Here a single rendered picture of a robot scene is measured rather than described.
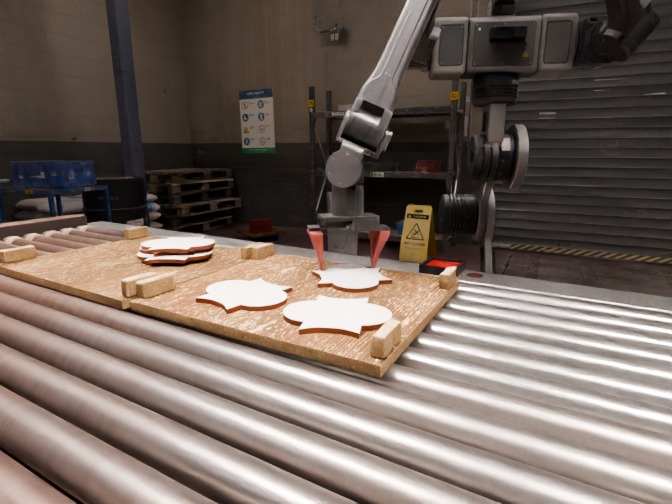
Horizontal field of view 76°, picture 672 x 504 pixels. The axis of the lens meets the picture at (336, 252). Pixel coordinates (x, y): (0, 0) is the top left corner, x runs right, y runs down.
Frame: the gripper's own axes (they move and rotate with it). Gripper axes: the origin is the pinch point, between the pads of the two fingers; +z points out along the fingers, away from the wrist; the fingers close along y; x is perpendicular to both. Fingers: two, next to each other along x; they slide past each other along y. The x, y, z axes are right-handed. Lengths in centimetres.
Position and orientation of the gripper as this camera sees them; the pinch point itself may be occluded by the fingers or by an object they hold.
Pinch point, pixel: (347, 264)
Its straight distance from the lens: 78.4
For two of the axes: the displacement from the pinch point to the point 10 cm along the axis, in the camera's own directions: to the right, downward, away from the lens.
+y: 9.8, -0.4, 1.7
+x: -1.8, -1.9, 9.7
